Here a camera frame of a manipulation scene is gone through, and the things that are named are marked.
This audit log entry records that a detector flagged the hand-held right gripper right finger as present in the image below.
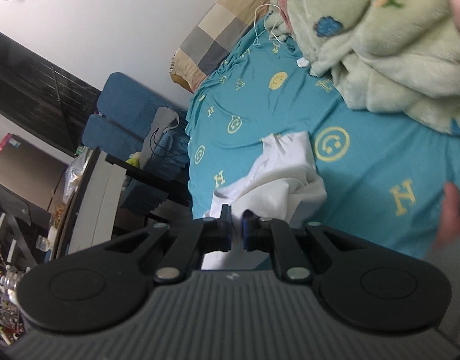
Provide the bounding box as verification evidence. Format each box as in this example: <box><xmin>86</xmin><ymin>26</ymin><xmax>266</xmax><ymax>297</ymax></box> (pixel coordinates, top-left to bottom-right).
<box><xmin>242</xmin><ymin>210</ymin><xmax>367</xmax><ymax>284</ymax></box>

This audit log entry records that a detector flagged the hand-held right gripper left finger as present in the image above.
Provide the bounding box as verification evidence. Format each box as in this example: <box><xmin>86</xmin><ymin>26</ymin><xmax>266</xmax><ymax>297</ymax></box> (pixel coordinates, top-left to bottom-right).
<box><xmin>103</xmin><ymin>204</ymin><xmax>232</xmax><ymax>285</ymax></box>

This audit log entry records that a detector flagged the white t-shirt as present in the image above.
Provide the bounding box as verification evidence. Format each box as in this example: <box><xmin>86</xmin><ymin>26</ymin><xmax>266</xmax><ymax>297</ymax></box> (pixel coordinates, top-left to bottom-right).
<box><xmin>203</xmin><ymin>130</ymin><xmax>328</xmax><ymax>271</ymax></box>

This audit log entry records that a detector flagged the person's left hand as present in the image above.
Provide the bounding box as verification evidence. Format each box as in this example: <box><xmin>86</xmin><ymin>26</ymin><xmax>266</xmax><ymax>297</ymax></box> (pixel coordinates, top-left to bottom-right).
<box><xmin>435</xmin><ymin>182</ymin><xmax>460</xmax><ymax>252</ymax></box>

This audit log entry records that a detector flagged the teal printed bed sheet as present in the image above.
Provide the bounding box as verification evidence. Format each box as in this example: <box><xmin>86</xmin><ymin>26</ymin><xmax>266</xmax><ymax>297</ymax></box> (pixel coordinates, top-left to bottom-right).
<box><xmin>184</xmin><ymin>14</ymin><xmax>460</xmax><ymax>265</ymax></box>

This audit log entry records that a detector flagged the grey cloth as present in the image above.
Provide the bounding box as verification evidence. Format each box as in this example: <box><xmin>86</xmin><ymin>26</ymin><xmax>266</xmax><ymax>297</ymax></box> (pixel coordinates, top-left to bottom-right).
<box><xmin>141</xmin><ymin>106</ymin><xmax>181</xmax><ymax>159</ymax></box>

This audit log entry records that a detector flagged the blue covered chair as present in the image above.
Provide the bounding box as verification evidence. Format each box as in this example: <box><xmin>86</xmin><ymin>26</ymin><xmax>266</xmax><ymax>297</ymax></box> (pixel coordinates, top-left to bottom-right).
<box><xmin>97</xmin><ymin>72</ymin><xmax>193</xmax><ymax>214</ymax></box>
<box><xmin>82</xmin><ymin>114</ymin><xmax>148</xmax><ymax>156</ymax></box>

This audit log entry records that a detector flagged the clear plastic bag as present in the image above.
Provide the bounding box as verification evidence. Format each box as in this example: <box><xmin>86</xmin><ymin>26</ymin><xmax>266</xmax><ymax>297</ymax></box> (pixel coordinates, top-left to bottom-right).
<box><xmin>62</xmin><ymin>152</ymin><xmax>91</xmax><ymax>205</ymax></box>

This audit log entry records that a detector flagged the cardboard box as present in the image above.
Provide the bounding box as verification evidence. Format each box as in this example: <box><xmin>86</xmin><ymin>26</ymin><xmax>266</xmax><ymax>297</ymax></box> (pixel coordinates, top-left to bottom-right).
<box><xmin>0</xmin><ymin>145</ymin><xmax>72</xmax><ymax>215</ymax></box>

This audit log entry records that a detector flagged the green cartoon fleece blanket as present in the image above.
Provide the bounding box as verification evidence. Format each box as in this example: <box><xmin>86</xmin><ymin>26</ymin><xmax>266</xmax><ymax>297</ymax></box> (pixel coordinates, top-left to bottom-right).
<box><xmin>270</xmin><ymin>0</ymin><xmax>460</xmax><ymax>136</ymax></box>

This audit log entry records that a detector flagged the pink container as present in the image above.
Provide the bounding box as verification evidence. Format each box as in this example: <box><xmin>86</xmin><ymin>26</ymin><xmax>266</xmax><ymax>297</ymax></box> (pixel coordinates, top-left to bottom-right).
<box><xmin>0</xmin><ymin>132</ymin><xmax>24</xmax><ymax>155</ymax></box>

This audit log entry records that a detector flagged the pink fleece blanket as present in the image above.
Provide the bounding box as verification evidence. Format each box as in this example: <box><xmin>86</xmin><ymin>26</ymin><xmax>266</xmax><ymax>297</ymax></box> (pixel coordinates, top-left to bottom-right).
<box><xmin>279</xmin><ymin>0</ymin><xmax>303</xmax><ymax>32</ymax></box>

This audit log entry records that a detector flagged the dark window with grille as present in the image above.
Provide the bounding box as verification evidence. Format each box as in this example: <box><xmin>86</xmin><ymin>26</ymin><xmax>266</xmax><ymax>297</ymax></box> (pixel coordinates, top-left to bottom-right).
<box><xmin>0</xmin><ymin>27</ymin><xmax>104</xmax><ymax>159</ymax></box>

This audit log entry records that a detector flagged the black cable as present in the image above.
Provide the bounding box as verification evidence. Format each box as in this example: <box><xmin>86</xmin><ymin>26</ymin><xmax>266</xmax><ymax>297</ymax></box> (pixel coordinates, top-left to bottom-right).
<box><xmin>148</xmin><ymin>125</ymin><xmax>179</xmax><ymax>160</ymax></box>

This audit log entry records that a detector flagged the white charging cable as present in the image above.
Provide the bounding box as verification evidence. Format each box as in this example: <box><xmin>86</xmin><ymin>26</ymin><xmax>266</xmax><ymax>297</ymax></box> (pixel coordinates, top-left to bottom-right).
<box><xmin>252</xmin><ymin>3</ymin><xmax>288</xmax><ymax>47</ymax></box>

